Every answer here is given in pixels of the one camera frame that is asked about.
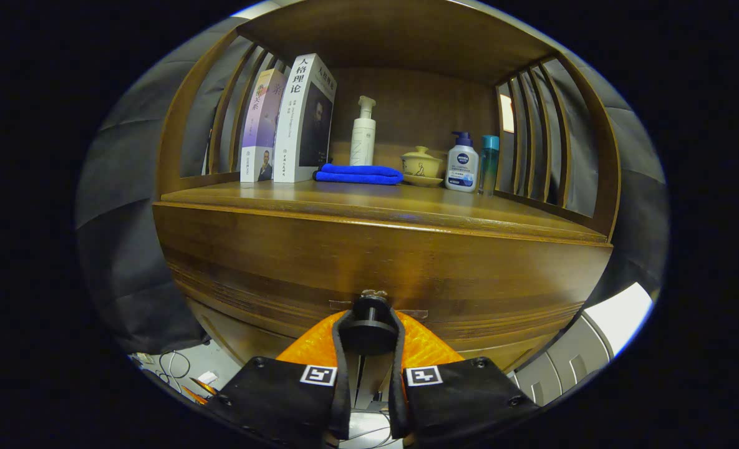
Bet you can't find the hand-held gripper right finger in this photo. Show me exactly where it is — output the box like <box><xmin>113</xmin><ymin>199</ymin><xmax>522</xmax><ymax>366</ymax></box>
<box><xmin>387</xmin><ymin>309</ymin><xmax>541</xmax><ymax>440</ymax></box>

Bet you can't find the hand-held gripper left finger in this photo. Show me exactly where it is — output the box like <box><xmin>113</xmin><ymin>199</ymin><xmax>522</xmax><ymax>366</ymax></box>
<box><xmin>204</xmin><ymin>310</ymin><xmax>352</xmax><ymax>440</ymax></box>

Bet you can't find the black drawer knob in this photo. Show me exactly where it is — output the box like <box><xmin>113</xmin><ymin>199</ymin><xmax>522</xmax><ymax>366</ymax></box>
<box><xmin>339</xmin><ymin>290</ymin><xmax>401</xmax><ymax>356</ymax></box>

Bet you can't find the wooden drawer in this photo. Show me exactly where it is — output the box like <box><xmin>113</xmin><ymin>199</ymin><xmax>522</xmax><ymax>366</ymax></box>
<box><xmin>153</xmin><ymin>203</ymin><xmax>613</xmax><ymax>353</ymax></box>

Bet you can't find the wooden countertop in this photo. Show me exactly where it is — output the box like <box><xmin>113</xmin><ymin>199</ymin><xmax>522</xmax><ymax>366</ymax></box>
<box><xmin>160</xmin><ymin>180</ymin><xmax>610</xmax><ymax>244</ymax></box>

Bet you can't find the white grey side cabinet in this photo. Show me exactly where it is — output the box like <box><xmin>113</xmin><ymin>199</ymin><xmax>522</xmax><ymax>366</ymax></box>
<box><xmin>510</xmin><ymin>282</ymin><xmax>655</xmax><ymax>407</ymax></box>

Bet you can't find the brown wooden cabinet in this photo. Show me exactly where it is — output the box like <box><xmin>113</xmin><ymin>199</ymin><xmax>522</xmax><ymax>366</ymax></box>
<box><xmin>151</xmin><ymin>0</ymin><xmax>622</xmax><ymax>400</ymax></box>

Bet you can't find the blue folded cloth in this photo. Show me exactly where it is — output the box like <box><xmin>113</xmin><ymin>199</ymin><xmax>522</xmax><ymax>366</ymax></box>
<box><xmin>314</xmin><ymin>163</ymin><xmax>404</xmax><ymax>186</ymax></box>

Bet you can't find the yellow lidded teacup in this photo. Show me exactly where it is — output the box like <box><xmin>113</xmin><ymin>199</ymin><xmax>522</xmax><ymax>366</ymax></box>
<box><xmin>400</xmin><ymin>146</ymin><xmax>446</xmax><ymax>188</ymax></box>

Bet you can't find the white lotion bottle blue cap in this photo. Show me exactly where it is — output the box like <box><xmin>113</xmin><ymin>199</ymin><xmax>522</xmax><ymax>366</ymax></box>
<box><xmin>445</xmin><ymin>131</ymin><xmax>480</xmax><ymax>193</ymax></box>

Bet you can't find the teal bottle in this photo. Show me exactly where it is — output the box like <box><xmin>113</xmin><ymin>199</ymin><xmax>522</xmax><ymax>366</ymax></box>
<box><xmin>478</xmin><ymin>135</ymin><xmax>500</xmax><ymax>197</ymax></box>

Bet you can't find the white pump bottle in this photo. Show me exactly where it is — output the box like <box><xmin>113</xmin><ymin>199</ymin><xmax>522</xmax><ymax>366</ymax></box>
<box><xmin>349</xmin><ymin>95</ymin><xmax>377</xmax><ymax>167</ymax></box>

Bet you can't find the white book with portrait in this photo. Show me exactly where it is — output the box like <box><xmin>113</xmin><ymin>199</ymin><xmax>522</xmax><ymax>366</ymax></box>
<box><xmin>273</xmin><ymin>53</ymin><xmax>338</xmax><ymax>183</ymax></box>

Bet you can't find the purple book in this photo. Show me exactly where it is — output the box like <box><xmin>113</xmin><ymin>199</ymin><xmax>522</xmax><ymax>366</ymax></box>
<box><xmin>239</xmin><ymin>69</ymin><xmax>289</xmax><ymax>183</ymax></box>

